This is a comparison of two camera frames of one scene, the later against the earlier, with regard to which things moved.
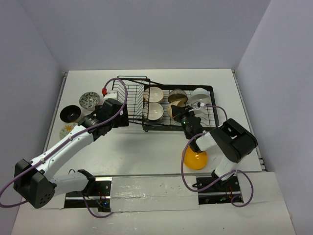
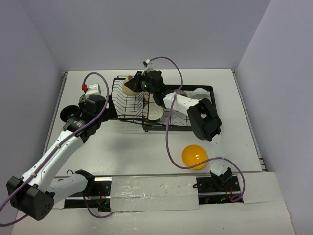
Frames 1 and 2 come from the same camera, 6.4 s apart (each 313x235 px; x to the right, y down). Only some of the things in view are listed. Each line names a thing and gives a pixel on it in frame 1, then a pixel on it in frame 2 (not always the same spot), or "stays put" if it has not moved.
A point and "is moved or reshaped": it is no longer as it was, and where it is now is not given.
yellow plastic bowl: (193, 160) stays put
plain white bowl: (200, 95) stays put
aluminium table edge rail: (55, 112) stays put
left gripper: (121, 117) to (107, 107)
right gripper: (178, 112) to (135, 83)
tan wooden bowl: (180, 103) is moved or reshaped
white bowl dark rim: (152, 111) stays put
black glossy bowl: (70, 113) stays put
